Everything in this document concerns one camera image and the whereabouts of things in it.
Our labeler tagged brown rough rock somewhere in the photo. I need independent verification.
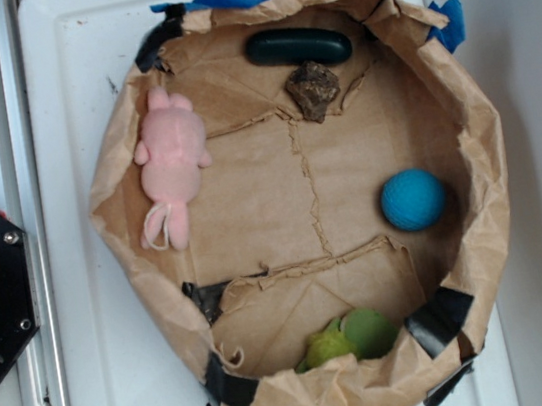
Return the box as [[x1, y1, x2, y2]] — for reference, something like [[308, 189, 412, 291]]
[[285, 61, 340, 124]]

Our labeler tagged brown paper bag bin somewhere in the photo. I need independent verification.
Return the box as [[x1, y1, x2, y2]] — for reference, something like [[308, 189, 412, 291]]
[[90, 0, 510, 406]]

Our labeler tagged pink plush bunny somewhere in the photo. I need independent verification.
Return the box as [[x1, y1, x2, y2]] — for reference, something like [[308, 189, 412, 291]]
[[133, 86, 213, 251]]

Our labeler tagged blue dimpled ball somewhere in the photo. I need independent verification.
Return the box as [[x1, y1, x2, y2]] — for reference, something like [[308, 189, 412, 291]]
[[380, 168, 446, 232]]

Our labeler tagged dark green oblong object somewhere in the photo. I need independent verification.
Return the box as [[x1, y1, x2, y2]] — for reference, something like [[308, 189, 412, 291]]
[[245, 27, 353, 66]]

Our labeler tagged green plush toy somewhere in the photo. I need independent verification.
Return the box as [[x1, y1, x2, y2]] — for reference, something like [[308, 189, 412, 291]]
[[295, 308, 399, 374]]

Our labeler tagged white tray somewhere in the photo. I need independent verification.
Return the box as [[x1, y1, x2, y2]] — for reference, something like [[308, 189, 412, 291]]
[[19, 0, 518, 406]]

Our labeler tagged blue tape piece right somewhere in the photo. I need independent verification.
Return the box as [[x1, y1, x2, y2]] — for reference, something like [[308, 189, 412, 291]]
[[427, 0, 467, 54]]

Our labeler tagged aluminium extrusion rail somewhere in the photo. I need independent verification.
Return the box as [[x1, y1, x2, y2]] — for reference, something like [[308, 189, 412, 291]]
[[0, 0, 71, 406]]

